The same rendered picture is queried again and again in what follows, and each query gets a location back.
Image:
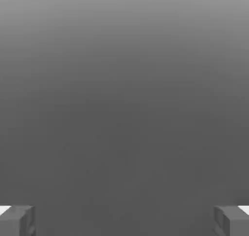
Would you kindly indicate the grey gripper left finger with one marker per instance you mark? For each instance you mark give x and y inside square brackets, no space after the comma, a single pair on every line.
[17,222]

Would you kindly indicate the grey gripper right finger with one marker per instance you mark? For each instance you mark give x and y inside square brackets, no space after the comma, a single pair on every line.
[233,223]

